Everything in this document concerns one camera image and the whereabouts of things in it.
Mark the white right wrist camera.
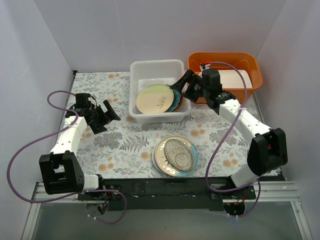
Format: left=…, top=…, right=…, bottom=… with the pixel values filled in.
left=198, top=61, right=211, bottom=77

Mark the floral table mat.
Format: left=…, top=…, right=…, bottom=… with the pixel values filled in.
left=71, top=71, right=250, bottom=179

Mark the cream plate with leaf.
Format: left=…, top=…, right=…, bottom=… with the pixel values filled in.
left=135, top=84, right=174, bottom=114

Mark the teal scalloped plate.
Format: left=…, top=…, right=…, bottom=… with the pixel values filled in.
left=166, top=89, right=181, bottom=113

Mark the orange plastic basket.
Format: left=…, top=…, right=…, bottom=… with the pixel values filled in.
left=187, top=52, right=263, bottom=103

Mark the cream and blue plate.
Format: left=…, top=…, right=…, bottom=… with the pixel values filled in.
left=154, top=136, right=199, bottom=177

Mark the white plastic bin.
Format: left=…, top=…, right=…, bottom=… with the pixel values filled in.
left=128, top=59, right=192, bottom=124

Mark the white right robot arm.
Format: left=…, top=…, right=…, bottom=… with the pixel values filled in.
left=170, top=68, right=288, bottom=199

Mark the speckled grey oval plate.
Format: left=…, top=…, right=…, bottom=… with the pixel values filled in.
left=163, top=139, right=194, bottom=171

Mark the white deep paper plate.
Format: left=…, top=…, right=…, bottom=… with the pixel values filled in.
left=151, top=151, right=164, bottom=174

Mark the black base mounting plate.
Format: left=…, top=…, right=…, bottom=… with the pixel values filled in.
left=77, top=176, right=260, bottom=211

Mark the red round plate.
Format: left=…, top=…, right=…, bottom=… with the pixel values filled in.
left=173, top=95, right=184, bottom=112

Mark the white rectangular dish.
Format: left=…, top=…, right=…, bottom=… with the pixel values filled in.
left=198, top=69, right=254, bottom=89

